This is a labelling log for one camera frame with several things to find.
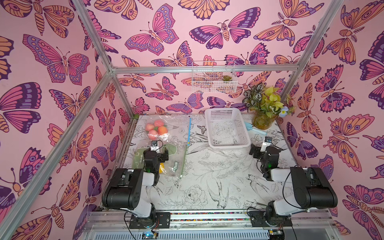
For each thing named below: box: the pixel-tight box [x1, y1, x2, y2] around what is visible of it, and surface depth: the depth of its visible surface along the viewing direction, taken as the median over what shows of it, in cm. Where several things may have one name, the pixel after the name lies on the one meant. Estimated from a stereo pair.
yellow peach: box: [159, 162, 165, 174], surface depth 87 cm
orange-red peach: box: [157, 126, 168, 135], surface depth 108 cm
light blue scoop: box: [244, 121, 268, 136], surface depth 112 cm
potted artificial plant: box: [242, 82, 296, 130], surface depth 102 cm
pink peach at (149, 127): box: [145, 123, 155, 132], surface depth 108 cm
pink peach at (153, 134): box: [148, 129, 158, 140], surface depth 105 cm
